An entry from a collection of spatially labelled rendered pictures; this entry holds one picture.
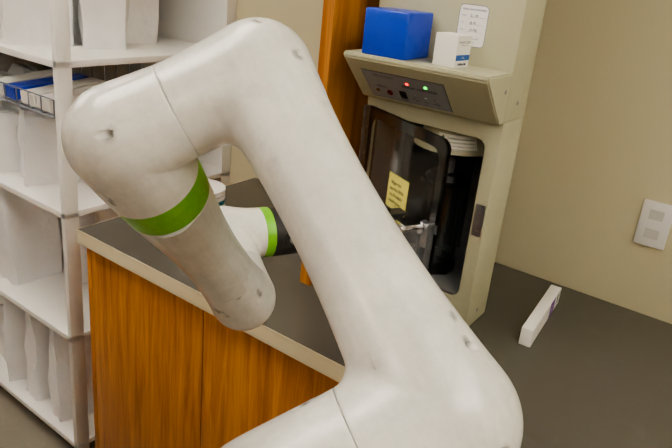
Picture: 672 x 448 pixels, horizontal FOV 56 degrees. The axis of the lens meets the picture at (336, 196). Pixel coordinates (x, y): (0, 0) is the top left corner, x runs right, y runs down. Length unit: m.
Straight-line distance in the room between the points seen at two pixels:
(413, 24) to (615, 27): 0.57
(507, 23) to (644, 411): 0.77
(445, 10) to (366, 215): 0.81
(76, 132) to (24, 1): 1.45
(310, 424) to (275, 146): 0.26
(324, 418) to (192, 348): 1.13
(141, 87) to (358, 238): 0.28
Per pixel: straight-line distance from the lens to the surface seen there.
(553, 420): 1.27
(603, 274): 1.77
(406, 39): 1.25
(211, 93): 0.67
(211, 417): 1.70
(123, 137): 0.67
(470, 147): 1.37
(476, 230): 1.36
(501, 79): 1.22
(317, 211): 0.58
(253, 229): 1.11
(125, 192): 0.71
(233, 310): 1.00
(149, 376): 1.84
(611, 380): 1.43
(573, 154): 1.71
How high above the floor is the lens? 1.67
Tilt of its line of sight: 20 degrees down
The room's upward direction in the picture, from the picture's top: 6 degrees clockwise
